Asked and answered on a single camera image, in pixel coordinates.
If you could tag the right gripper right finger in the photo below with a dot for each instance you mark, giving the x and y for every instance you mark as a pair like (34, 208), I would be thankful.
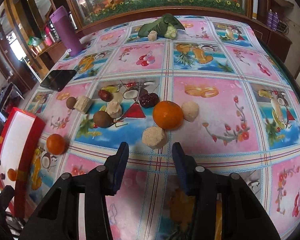
(224, 206)

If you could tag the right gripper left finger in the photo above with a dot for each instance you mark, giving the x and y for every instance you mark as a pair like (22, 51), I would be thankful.
(56, 217)

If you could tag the small orange tangerine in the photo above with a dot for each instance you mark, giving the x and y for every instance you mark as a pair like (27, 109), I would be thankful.
(55, 144)

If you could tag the brown longan front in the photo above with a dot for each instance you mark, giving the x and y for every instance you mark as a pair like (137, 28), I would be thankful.
(102, 119)

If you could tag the brown longan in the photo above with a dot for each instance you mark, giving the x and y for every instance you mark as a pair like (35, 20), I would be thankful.
(102, 119)
(70, 102)

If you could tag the beige sugarcane chunk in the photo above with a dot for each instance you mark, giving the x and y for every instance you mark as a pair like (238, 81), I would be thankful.
(83, 104)
(190, 110)
(154, 137)
(114, 109)

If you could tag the brown longan back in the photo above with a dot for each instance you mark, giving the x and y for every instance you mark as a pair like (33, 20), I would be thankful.
(70, 102)

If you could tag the beige sugarcane chunk front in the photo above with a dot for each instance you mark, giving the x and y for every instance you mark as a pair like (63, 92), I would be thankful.
(154, 137)

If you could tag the large orange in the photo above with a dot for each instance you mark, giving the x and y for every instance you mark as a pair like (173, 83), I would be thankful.
(168, 115)

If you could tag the smooth red jujube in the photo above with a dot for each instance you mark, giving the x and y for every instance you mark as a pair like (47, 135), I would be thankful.
(105, 95)

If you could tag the dark red wrinkled date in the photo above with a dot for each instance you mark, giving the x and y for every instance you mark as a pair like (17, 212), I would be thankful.
(149, 100)

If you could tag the red white tray box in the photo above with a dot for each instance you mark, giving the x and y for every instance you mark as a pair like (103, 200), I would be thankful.
(18, 141)

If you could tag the fruit pattern tablecloth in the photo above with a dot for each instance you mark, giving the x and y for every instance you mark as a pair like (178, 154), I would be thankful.
(212, 87)

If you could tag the black smartphone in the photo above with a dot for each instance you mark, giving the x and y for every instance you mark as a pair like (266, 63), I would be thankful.
(56, 80)

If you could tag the purple thermos bottle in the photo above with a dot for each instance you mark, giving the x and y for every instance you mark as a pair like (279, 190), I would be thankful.
(66, 31)

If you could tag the pink bottle on shelf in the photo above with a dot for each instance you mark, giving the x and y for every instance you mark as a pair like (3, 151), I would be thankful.
(48, 39)

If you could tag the purple spray can pair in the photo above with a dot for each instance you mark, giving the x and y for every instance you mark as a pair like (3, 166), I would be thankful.
(272, 20)

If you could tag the small beige chunk by leaf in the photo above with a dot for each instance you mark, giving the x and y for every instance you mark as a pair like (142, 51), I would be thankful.
(152, 36)

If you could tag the green leaf wrapped vegetable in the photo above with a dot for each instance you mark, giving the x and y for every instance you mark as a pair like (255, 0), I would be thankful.
(167, 26)

